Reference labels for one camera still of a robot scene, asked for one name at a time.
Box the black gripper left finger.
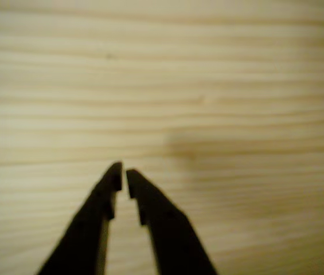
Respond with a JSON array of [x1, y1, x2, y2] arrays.
[[36, 162, 123, 275]]

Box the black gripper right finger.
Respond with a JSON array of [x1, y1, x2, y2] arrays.
[[125, 168, 218, 275]]

